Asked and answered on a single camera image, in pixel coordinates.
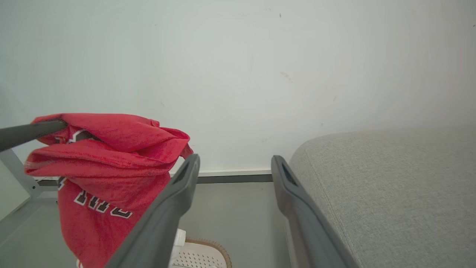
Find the white laundry basket brown rim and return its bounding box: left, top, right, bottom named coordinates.
left=169, top=229, right=233, bottom=268

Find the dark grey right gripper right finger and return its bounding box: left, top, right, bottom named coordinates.
left=271, top=155, right=360, bottom=268

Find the light grey fabric sofa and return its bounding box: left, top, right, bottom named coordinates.
left=284, top=127, right=476, bottom=268

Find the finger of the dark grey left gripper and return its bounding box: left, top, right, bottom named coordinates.
left=0, top=119, right=68, bottom=152

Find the grey metal frame leg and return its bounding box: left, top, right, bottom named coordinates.
left=0, top=148, right=58, bottom=202

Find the red jersey with white trim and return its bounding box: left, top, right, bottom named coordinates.
left=24, top=113, right=194, bottom=268

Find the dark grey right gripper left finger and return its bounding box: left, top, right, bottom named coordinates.
left=106, top=154, right=200, bottom=268

